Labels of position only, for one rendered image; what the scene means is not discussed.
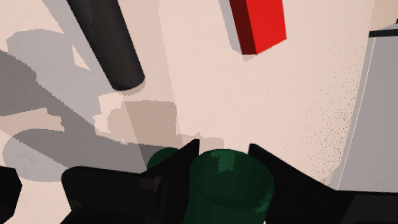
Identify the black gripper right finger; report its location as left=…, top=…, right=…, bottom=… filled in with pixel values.
left=247, top=143, right=398, bottom=224

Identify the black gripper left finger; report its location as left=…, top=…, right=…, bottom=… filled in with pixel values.
left=61, top=139, right=200, bottom=224

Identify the black vertical pole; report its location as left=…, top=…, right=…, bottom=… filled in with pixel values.
left=67, top=0, right=146, bottom=90

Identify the green post with cap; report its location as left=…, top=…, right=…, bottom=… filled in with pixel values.
left=147, top=148, right=189, bottom=224

